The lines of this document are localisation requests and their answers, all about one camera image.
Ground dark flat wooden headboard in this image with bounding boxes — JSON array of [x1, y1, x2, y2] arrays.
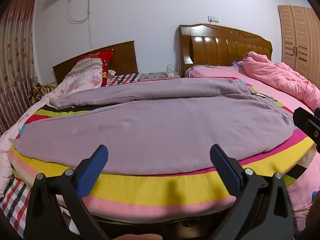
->
[[52, 40, 139, 85]]

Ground purple pants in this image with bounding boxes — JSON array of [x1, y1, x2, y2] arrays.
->
[[19, 77, 295, 175]]

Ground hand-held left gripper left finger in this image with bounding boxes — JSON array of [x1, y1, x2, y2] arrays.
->
[[24, 144, 110, 240]]

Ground light wooden wardrobe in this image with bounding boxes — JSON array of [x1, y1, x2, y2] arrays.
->
[[278, 5, 320, 89]]

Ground pink flower print sheet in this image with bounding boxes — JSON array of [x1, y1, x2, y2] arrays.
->
[[282, 152, 320, 230]]

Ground air conditioner cable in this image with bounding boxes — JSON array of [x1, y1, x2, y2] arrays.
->
[[67, 0, 92, 49]]

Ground red patterned pillow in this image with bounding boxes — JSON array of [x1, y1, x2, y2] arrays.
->
[[76, 50, 115, 87]]

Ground red and white plaid sheet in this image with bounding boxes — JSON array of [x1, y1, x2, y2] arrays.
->
[[0, 175, 83, 238]]

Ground floral pillow with grey zigzag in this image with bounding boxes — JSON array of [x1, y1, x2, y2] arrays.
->
[[56, 58, 103, 95]]

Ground colourful striped blanket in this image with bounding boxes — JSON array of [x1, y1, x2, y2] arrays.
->
[[7, 77, 317, 218]]

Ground tiger print blanket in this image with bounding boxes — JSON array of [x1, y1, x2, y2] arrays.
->
[[28, 82, 57, 103]]

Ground floral curtain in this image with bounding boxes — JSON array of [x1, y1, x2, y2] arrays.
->
[[0, 0, 38, 135]]

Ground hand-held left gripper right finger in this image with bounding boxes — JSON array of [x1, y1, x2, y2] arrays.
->
[[209, 144, 297, 240]]

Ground plaid cloth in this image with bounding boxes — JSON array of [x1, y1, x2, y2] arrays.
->
[[106, 70, 140, 87]]

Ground glossy brown wooden headboard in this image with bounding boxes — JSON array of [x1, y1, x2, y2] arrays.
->
[[178, 24, 273, 78]]

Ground pink bedsheet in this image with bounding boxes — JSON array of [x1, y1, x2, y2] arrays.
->
[[185, 65, 315, 113]]

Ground nightstand with floral cover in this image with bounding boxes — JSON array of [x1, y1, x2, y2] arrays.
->
[[139, 71, 181, 82]]

